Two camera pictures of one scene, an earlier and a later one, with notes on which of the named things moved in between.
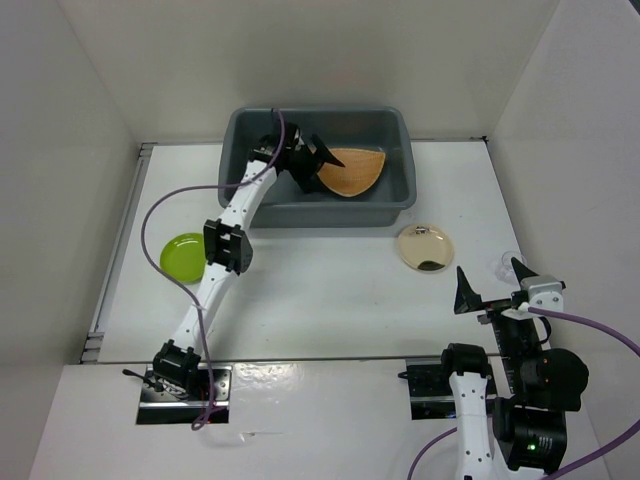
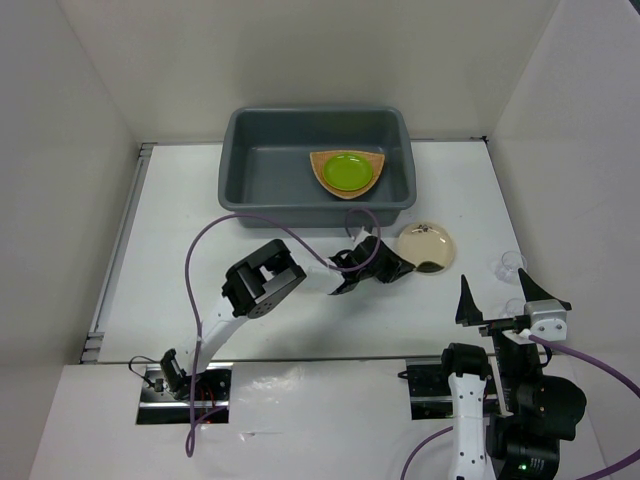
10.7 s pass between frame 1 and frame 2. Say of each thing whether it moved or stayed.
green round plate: moved
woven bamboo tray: stayed
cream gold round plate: stayed
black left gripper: moved
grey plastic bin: stayed
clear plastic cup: stayed
